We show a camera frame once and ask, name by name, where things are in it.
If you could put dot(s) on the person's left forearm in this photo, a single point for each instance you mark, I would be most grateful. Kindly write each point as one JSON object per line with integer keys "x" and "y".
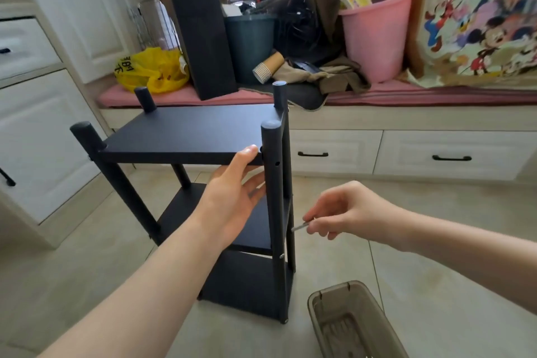
{"x": 147, "y": 290}

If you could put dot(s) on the wide white bench drawer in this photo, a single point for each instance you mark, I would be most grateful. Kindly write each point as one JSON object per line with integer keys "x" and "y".
{"x": 453, "y": 154}

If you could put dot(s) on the black three-tier shelf unit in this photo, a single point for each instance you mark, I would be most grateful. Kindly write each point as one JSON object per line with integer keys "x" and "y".
{"x": 188, "y": 131}

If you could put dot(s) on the person's right thumb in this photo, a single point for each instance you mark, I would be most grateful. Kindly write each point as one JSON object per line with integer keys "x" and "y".
{"x": 325, "y": 228}

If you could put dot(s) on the pink plastic bucket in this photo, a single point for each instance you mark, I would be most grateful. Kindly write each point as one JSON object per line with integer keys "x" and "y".
{"x": 377, "y": 39}

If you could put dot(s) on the stack of brown paper cups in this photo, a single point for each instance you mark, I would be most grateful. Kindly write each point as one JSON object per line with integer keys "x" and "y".
{"x": 268, "y": 68}

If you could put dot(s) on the brown crumpled cloth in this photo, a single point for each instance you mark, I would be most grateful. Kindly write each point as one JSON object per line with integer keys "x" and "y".
{"x": 335, "y": 76}

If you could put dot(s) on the person's right hand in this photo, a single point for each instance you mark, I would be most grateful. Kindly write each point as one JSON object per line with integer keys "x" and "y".
{"x": 360, "y": 215}

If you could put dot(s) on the small metal hex key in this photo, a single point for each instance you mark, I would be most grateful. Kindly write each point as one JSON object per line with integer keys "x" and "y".
{"x": 300, "y": 226}

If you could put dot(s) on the yellow plastic bag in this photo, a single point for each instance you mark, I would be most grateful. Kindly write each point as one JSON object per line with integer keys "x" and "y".
{"x": 153, "y": 70}

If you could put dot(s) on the tall white cabinet door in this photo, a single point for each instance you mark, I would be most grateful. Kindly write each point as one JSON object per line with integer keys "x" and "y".
{"x": 79, "y": 9}

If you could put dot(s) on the black plastic bag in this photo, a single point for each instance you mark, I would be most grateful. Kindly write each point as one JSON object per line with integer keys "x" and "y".
{"x": 300, "y": 22}

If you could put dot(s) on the person's right forearm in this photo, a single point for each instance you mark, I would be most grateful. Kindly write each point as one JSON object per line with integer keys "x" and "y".
{"x": 470, "y": 253}

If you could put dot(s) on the dark green trash bin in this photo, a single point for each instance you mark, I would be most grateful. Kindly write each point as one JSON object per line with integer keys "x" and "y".
{"x": 249, "y": 47}

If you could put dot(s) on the person's left thumb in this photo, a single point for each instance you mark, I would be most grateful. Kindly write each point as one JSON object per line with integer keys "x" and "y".
{"x": 245, "y": 156}

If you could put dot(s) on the pink bench cushion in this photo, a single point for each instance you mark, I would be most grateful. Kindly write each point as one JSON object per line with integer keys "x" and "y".
{"x": 419, "y": 95}

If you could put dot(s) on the person's left hand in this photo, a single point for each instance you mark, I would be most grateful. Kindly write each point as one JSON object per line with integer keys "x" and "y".
{"x": 222, "y": 202}

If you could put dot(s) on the brown plastic basket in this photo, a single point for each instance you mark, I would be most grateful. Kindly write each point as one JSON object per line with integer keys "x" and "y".
{"x": 352, "y": 320}

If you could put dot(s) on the white cabinet drawer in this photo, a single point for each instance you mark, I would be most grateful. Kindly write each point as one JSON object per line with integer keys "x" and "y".
{"x": 25, "y": 49}

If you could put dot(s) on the cartoon print curtain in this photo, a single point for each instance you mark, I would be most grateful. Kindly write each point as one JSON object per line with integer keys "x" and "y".
{"x": 482, "y": 22}

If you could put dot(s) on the tall black box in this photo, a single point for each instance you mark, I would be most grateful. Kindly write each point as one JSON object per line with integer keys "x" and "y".
{"x": 203, "y": 43}

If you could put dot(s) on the small white bench drawer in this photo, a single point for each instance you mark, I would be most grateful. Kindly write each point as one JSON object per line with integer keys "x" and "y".
{"x": 335, "y": 150}

